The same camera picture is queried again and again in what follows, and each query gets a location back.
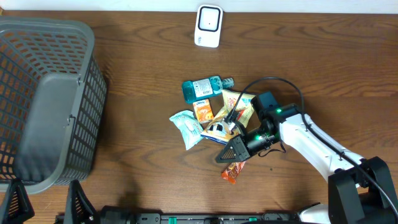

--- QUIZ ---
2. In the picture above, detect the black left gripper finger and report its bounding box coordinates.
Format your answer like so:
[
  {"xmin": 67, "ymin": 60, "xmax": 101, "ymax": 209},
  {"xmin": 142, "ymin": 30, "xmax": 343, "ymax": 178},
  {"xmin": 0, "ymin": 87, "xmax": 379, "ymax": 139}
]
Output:
[
  {"xmin": 63, "ymin": 180, "xmax": 99, "ymax": 224},
  {"xmin": 1, "ymin": 179, "xmax": 34, "ymax": 224}
]

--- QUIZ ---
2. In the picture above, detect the red chocolate bar wrapper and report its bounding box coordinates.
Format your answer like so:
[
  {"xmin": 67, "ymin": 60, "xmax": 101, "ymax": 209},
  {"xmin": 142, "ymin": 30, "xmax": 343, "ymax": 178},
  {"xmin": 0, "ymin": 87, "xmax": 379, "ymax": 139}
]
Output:
[{"xmin": 221, "ymin": 162, "xmax": 246, "ymax": 184}]

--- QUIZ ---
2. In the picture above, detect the light blue tissue pack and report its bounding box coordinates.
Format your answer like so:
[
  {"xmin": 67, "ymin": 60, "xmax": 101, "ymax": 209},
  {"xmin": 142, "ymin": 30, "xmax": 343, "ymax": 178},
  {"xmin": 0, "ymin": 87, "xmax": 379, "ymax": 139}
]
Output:
[{"xmin": 169, "ymin": 110, "xmax": 203, "ymax": 150}]

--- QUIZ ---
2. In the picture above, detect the small orange snack pack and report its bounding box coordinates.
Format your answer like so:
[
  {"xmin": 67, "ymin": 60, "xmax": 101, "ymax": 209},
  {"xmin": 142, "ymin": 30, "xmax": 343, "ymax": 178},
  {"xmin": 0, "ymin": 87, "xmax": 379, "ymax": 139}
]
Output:
[{"xmin": 193, "ymin": 99, "xmax": 214, "ymax": 124}]

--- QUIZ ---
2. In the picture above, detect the blue mouthwash bottle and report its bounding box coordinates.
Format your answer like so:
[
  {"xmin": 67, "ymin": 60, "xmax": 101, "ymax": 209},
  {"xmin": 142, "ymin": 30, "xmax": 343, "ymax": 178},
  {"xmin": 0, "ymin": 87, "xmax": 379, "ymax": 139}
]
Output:
[{"xmin": 182, "ymin": 76, "xmax": 234, "ymax": 104}]

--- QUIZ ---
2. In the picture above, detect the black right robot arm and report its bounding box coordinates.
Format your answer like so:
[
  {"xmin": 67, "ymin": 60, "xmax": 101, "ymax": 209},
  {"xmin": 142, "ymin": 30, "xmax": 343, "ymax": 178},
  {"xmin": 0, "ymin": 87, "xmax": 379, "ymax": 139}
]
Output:
[{"xmin": 216, "ymin": 92, "xmax": 397, "ymax": 223}]

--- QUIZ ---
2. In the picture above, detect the white barcode scanner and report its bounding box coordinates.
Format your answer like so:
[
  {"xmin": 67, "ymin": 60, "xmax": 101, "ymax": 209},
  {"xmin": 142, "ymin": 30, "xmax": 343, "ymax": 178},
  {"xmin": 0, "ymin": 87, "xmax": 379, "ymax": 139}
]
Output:
[{"xmin": 194, "ymin": 4, "xmax": 223, "ymax": 48}]

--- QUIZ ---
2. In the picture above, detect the grey plastic shopping basket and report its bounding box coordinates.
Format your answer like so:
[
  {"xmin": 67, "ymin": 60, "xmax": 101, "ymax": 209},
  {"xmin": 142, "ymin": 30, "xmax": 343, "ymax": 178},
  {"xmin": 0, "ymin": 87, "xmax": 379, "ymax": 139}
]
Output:
[{"xmin": 1, "ymin": 16, "xmax": 107, "ymax": 194}]

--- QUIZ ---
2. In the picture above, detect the black mounting rail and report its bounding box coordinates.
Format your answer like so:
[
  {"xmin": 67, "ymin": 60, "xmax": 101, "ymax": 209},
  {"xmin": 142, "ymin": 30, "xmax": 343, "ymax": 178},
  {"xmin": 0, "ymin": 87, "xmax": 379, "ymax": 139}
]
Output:
[{"xmin": 55, "ymin": 206, "xmax": 300, "ymax": 224}]

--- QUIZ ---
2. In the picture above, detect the black right camera cable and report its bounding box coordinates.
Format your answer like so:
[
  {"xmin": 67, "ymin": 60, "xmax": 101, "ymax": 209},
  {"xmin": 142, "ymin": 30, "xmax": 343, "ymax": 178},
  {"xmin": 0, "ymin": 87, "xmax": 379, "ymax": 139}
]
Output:
[{"xmin": 228, "ymin": 77, "xmax": 398, "ymax": 215}]

